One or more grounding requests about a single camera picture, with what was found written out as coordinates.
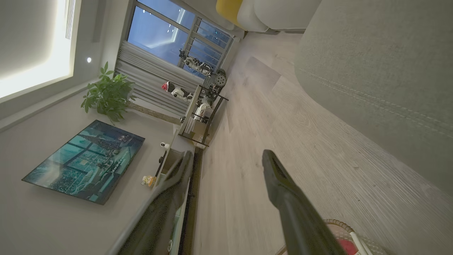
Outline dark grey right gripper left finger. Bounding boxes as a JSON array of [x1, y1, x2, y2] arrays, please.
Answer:
[[117, 151, 194, 255]]

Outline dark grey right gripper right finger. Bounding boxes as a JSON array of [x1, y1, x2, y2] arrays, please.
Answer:
[[262, 149, 346, 255]]

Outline red cloth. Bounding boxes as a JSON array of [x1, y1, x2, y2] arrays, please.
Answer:
[[336, 239, 359, 255]]

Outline black slim bar device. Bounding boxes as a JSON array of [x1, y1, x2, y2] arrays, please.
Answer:
[[156, 151, 167, 178]]

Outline white laundry basket brown rim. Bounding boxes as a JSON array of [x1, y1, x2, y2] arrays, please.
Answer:
[[276, 219, 390, 255]]

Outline white tv cabinet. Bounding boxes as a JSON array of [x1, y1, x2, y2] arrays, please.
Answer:
[[154, 128, 204, 255]]

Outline speckled plant pot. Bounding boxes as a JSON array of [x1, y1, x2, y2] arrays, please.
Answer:
[[128, 102, 182, 125]]

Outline white robot figure in rack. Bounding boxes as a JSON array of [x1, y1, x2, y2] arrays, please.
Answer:
[[193, 96, 213, 123]]

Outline white robot figure red hat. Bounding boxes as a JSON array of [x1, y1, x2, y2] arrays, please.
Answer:
[[161, 81, 194, 103]]

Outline green leafy houseplant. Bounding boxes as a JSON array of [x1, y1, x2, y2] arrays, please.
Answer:
[[81, 62, 137, 125]]

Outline grey pleated curtain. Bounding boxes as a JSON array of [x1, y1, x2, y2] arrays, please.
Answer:
[[115, 40, 205, 118]]

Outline grey studded wheel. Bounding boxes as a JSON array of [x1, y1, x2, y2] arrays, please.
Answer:
[[214, 69, 227, 88]]

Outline white robot figure black joints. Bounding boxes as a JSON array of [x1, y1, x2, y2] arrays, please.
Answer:
[[178, 49, 213, 77]]

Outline grey rug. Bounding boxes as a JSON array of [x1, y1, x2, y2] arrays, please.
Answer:
[[294, 0, 453, 197]]

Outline white armchair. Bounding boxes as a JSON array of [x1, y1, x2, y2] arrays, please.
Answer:
[[253, 0, 322, 34]]

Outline recessed ceiling light panel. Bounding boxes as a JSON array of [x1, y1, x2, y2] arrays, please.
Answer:
[[0, 0, 82, 100]]

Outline yellow cushion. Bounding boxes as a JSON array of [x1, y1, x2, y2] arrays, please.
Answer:
[[216, 0, 245, 29]]

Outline ceiling air vent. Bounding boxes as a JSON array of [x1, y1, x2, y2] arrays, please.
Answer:
[[65, 0, 77, 40]]

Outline wall-mounted flat television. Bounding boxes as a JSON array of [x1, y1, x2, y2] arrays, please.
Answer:
[[22, 120, 145, 205]]

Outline large window with metal frame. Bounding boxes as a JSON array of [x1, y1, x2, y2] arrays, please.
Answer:
[[127, 0, 235, 80]]

